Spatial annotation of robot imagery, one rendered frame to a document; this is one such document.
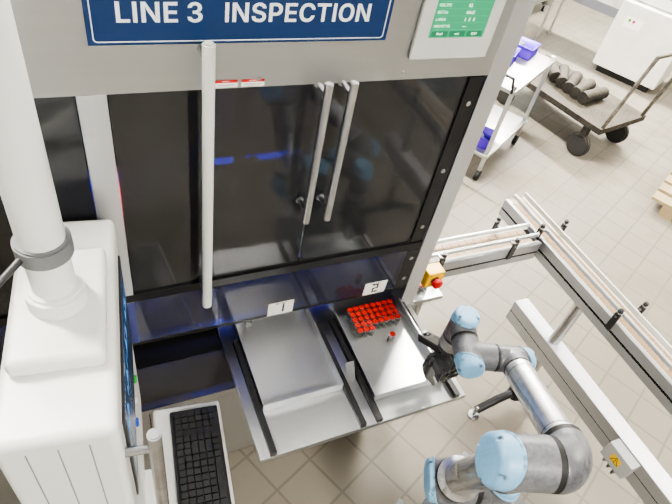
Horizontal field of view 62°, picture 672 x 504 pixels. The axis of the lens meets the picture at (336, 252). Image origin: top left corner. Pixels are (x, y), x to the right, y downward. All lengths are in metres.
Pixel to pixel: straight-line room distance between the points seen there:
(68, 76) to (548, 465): 1.18
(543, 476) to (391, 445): 1.58
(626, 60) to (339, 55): 5.88
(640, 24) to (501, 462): 6.04
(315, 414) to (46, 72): 1.16
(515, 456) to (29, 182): 0.98
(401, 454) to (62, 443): 1.99
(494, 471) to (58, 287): 0.89
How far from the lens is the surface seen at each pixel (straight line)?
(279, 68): 1.23
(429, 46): 1.36
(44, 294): 1.03
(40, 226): 0.92
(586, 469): 1.30
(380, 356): 1.90
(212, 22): 1.14
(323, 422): 1.74
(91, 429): 0.97
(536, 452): 1.24
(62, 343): 1.03
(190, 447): 1.74
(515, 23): 1.49
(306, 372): 1.82
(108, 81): 1.17
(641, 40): 6.92
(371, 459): 2.71
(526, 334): 2.77
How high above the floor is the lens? 2.40
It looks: 44 degrees down
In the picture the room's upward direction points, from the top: 13 degrees clockwise
